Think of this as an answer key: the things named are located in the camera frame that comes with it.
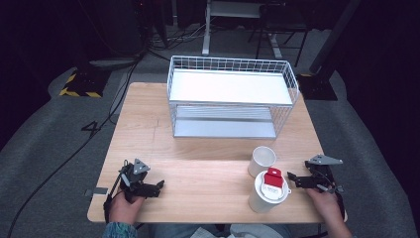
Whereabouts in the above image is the white desk frame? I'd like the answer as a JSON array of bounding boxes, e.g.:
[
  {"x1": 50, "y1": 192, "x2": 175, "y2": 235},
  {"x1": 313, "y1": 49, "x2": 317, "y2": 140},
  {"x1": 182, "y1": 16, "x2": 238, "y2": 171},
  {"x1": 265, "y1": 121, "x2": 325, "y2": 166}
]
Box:
[{"x1": 201, "y1": 0, "x2": 285, "y2": 60}]

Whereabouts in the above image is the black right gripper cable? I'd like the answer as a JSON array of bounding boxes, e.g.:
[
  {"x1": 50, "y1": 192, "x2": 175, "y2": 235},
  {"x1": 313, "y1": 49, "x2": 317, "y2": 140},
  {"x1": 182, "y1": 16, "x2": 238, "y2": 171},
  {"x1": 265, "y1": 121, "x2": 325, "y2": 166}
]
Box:
[{"x1": 330, "y1": 183, "x2": 347, "y2": 220}]

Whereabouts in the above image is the black chair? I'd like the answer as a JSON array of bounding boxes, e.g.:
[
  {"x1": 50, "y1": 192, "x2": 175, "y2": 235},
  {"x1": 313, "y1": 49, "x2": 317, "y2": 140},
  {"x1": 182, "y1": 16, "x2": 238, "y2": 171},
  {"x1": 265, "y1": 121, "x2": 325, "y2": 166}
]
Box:
[{"x1": 247, "y1": 2, "x2": 312, "y2": 68}]

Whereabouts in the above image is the black slanted stand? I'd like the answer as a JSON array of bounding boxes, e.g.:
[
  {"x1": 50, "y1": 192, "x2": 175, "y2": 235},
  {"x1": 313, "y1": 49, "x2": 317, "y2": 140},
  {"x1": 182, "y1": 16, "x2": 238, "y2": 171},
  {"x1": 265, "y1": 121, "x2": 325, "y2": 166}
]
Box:
[{"x1": 296, "y1": 0, "x2": 363, "y2": 102}]

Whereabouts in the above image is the white wire shelf rack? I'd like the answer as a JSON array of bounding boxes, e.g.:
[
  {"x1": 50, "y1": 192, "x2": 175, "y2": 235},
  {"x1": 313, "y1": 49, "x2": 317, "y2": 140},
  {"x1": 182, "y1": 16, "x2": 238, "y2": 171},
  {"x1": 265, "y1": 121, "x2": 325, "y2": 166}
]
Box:
[{"x1": 166, "y1": 55, "x2": 300, "y2": 140}]

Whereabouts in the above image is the grey round stand base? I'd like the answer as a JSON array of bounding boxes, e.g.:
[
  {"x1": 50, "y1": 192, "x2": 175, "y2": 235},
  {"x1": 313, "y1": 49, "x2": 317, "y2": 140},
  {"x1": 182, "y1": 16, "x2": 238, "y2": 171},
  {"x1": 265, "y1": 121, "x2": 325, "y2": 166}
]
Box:
[{"x1": 88, "y1": 58, "x2": 140, "y2": 69}]

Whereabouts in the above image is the grey tape strip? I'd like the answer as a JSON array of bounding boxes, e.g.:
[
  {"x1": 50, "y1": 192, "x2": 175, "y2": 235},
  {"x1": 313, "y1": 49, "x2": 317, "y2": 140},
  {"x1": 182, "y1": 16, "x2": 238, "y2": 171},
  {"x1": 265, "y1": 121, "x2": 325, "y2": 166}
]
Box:
[{"x1": 83, "y1": 186, "x2": 109, "y2": 198}]

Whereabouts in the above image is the person's right hand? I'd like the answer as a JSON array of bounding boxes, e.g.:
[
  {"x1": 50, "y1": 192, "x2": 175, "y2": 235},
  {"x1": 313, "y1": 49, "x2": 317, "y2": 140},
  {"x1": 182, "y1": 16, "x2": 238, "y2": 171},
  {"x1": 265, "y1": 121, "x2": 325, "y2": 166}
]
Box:
[{"x1": 305, "y1": 187, "x2": 349, "y2": 229}]

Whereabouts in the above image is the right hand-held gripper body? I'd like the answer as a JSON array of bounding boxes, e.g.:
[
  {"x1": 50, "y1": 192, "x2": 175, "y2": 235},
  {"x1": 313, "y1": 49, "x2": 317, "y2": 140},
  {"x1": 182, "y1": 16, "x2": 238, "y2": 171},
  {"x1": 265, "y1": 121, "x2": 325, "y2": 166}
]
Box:
[{"x1": 304, "y1": 154, "x2": 345, "y2": 196}]

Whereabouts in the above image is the open white cup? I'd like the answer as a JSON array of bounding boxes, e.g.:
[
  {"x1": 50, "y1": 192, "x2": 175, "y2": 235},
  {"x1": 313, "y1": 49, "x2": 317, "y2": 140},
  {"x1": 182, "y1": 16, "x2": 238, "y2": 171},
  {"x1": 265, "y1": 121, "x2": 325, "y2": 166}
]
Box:
[{"x1": 247, "y1": 145, "x2": 277, "y2": 179}]

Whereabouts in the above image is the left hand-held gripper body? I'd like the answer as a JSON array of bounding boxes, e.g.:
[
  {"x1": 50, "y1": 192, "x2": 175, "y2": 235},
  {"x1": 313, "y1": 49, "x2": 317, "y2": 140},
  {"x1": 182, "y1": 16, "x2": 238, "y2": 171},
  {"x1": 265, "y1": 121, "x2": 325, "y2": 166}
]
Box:
[{"x1": 117, "y1": 158, "x2": 157, "y2": 200}]

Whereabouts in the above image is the yellow-black striped stand base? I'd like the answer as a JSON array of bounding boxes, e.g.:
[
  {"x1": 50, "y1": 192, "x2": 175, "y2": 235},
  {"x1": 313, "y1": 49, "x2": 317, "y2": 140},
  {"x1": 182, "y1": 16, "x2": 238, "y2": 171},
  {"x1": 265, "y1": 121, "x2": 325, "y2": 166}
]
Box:
[{"x1": 58, "y1": 67, "x2": 112, "y2": 99}]

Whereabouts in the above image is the long black floor cable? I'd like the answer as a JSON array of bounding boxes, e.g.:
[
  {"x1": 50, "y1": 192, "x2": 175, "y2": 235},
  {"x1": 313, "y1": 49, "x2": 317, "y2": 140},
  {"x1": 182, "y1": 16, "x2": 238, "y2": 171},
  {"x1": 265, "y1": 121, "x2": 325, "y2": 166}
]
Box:
[{"x1": 5, "y1": 60, "x2": 142, "y2": 238}]

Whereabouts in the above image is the person's left hand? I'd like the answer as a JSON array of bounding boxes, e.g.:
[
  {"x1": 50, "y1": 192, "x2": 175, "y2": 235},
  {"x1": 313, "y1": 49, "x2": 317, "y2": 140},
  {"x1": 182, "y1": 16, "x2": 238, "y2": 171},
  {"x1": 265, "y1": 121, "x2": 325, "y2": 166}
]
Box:
[{"x1": 108, "y1": 190, "x2": 147, "y2": 226}]

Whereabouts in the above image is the white cup with red-tab lid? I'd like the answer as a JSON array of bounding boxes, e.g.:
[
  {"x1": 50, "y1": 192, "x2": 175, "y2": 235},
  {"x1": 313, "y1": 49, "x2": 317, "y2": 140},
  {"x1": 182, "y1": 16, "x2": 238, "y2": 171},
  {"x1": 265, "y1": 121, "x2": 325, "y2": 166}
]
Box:
[{"x1": 248, "y1": 167, "x2": 292, "y2": 214}]

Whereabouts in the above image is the bundle of floor cables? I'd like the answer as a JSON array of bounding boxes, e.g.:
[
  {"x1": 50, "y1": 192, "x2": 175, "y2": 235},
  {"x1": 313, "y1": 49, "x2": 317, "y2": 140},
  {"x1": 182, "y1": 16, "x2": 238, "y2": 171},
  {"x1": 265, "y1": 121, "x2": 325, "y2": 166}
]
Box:
[{"x1": 146, "y1": 21, "x2": 213, "y2": 54}]

